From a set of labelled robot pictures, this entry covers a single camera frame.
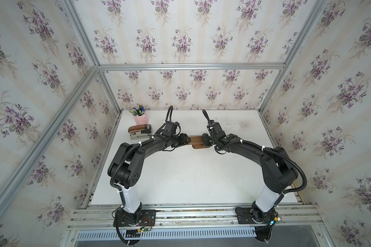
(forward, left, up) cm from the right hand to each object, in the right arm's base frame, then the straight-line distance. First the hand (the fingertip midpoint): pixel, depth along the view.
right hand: (208, 139), depth 93 cm
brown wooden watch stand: (-2, +7, -1) cm, 7 cm away
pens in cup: (+18, +46, +5) cm, 50 cm away
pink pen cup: (+15, +45, 0) cm, 47 cm away
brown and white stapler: (+7, +45, -3) cm, 45 cm away
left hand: (-1, +12, -1) cm, 12 cm away
